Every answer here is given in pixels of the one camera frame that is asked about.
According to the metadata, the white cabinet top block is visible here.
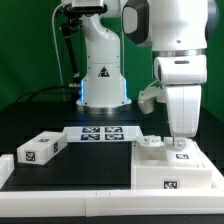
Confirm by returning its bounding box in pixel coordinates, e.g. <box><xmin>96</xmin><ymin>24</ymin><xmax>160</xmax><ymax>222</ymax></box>
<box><xmin>17</xmin><ymin>131</ymin><xmax>67</xmax><ymax>165</ymax></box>

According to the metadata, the white marker base plate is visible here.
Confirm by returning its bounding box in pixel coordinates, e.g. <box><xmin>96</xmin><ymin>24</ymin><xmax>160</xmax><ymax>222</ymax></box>
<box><xmin>63</xmin><ymin>126</ymin><xmax>143</xmax><ymax>142</ymax></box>

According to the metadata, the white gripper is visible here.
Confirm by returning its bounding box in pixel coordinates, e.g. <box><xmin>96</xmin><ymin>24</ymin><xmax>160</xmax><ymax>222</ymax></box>
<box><xmin>154</xmin><ymin>55</ymin><xmax>207</xmax><ymax>149</ymax></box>

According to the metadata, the white cabinet body box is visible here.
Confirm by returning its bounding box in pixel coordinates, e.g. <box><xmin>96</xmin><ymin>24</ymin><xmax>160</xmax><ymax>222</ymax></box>
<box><xmin>131</xmin><ymin>140</ymin><xmax>212</xmax><ymax>190</ymax></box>

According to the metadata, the white cabinet door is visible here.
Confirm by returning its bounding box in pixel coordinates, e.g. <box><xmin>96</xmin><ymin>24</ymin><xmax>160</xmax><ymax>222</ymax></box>
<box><xmin>136</xmin><ymin>135</ymin><xmax>164</xmax><ymax>147</ymax></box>
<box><xmin>164</xmin><ymin>137</ymin><xmax>203</xmax><ymax>168</ymax></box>

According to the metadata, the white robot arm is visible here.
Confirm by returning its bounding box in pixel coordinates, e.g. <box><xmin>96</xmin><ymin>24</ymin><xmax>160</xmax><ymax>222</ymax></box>
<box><xmin>62</xmin><ymin>0</ymin><xmax>219</xmax><ymax>147</ymax></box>

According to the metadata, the white U-shaped fence frame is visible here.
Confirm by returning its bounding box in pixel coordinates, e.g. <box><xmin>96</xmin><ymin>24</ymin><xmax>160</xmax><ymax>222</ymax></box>
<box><xmin>0</xmin><ymin>151</ymin><xmax>224</xmax><ymax>218</ymax></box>

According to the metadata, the white cable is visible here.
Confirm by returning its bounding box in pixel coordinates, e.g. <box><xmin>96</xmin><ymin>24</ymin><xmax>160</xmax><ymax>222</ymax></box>
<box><xmin>51</xmin><ymin>2</ymin><xmax>68</xmax><ymax>101</ymax></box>

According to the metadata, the black cable on table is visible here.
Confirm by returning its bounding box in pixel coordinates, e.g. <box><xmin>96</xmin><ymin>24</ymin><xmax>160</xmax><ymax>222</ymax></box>
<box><xmin>15</xmin><ymin>83</ymin><xmax>82</xmax><ymax>103</ymax></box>

